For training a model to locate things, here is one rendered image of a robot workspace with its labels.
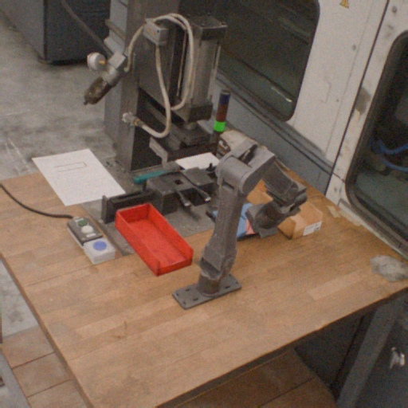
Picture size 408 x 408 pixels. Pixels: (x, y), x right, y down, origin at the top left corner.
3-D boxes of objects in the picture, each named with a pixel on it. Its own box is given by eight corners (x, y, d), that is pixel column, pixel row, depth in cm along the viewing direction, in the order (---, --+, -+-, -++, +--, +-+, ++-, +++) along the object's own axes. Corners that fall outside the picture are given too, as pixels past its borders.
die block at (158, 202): (160, 216, 193) (162, 197, 188) (144, 199, 199) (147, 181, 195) (210, 202, 203) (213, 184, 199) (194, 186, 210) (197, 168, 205)
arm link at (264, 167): (280, 174, 173) (241, 131, 147) (304, 190, 168) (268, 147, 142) (255, 209, 173) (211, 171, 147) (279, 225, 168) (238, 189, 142)
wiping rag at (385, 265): (358, 265, 189) (390, 288, 180) (360, 258, 187) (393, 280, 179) (386, 253, 196) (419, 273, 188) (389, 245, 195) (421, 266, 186)
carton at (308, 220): (290, 241, 193) (296, 222, 189) (243, 200, 209) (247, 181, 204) (319, 232, 200) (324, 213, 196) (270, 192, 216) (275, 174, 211)
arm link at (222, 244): (217, 254, 168) (238, 154, 149) (233, 267, 164) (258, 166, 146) (201, 262, 164) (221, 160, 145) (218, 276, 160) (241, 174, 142)
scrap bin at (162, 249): (156, 277, 169) (158, 261, 166) (114, 227, 185) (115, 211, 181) (191, 265, 176) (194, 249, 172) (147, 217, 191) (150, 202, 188)
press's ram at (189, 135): (166, 172, 182) (179, 81, 165) (125, 132, 198) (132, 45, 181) (214, 161, 191) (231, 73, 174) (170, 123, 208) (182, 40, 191)
